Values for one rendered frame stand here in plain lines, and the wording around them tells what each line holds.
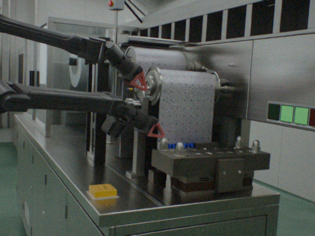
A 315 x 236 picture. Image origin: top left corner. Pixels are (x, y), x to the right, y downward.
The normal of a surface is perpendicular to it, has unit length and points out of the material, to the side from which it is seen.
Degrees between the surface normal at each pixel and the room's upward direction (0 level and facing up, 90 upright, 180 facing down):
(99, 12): 90
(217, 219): 90
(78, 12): 90
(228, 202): 90
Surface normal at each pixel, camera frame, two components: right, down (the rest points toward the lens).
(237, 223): 0.44, 0.12
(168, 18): -0.90, 0.00
